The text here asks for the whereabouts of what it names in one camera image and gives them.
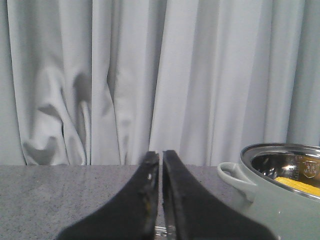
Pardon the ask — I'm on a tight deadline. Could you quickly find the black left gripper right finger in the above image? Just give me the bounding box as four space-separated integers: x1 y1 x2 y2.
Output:
162 150 275 240

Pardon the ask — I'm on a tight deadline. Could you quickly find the yellow corn cob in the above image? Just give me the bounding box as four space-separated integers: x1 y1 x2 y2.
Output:
275 177 320 197

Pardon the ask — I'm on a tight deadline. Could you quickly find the white curtain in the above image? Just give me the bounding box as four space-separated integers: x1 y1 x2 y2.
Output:
0 0 320 166

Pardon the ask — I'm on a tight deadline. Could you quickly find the pale green electric pot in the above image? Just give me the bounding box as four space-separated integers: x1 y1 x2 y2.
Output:
217 143 320 240

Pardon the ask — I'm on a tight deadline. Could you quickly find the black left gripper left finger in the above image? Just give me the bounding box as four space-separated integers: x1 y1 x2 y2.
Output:
57 151 159 240

